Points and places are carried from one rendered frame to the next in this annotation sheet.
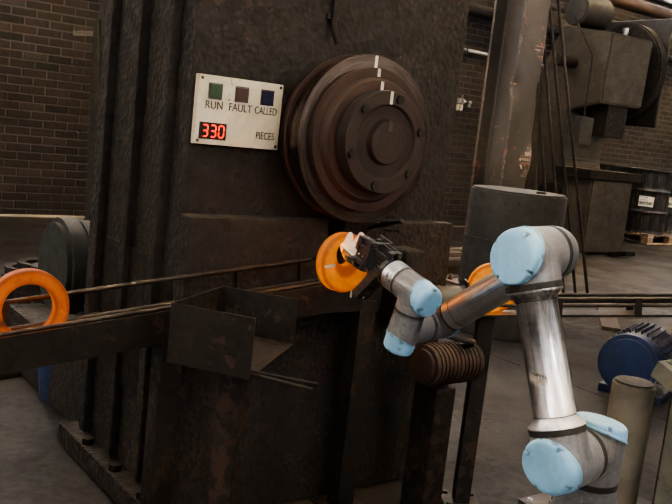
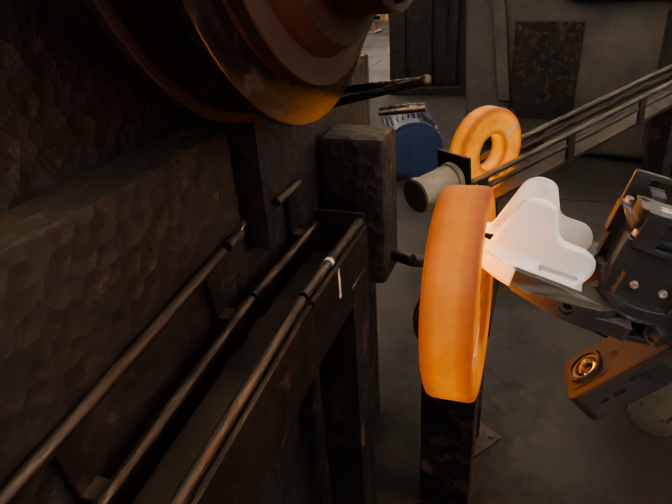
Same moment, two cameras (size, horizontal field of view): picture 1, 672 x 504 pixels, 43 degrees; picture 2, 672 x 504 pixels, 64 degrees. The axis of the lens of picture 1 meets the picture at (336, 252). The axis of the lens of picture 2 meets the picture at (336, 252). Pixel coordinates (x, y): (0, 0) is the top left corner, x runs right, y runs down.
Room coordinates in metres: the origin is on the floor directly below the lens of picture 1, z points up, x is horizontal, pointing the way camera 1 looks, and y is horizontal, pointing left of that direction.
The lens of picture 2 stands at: (1.94, 0.23, 1.02)
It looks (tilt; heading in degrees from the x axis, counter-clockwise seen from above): 28 degrees down; 329
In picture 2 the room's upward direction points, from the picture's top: 4 degrees counter-clockwise
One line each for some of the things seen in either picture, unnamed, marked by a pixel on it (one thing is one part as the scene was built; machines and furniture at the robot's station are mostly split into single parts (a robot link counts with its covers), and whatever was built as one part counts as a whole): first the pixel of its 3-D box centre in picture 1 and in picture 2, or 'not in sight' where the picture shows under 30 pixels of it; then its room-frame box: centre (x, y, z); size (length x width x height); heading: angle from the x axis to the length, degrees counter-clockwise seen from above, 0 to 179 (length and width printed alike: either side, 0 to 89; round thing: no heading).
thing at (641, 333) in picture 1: (641, 358); (407, 139); (4.14, -1.57, 0.17); 0.57 x 0.31 x 0.34; 147
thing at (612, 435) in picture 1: (594, 446); not in sight; (1.74, -0.59, 0.53); 0.13 x 0.12 x 0.14; 136
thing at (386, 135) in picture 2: (401, 286); (359, 205); (2.60, -0.21, 0.68); 0.11 x 0.08 x 0.24; 37
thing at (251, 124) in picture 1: (238, 113); not in sight; (2.32, 0.30, 1.15); 0.26 x 0.02 x 0.18; 127
